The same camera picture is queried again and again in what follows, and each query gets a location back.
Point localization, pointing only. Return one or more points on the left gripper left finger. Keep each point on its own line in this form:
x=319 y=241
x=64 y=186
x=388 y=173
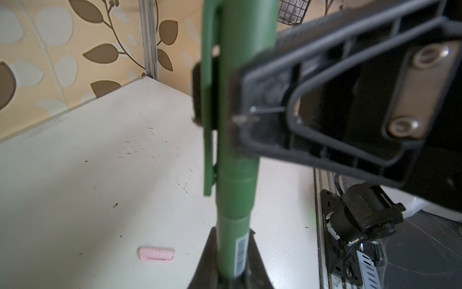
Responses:
x=206 y=274

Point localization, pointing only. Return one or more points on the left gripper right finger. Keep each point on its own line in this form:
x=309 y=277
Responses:
x=255 y=274

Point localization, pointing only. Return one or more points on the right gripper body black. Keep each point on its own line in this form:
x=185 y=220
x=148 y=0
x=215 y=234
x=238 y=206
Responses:
x=420 y=90

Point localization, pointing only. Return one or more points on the green pen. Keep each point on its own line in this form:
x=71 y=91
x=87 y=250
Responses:
x=232 y=245

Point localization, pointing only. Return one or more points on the green pen cap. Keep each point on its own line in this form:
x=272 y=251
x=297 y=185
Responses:
x=233 y=34

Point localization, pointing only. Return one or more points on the pink pen cap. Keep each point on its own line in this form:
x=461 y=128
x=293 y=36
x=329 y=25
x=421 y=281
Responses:
x=156 y=254

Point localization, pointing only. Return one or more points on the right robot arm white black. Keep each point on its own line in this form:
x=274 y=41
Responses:
x=364 y=213

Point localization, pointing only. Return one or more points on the black wire basket back wall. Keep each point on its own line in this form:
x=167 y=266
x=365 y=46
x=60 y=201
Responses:
x=292 y=12

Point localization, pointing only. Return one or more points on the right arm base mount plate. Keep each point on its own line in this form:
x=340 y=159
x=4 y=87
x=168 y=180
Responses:
x=341 y=239

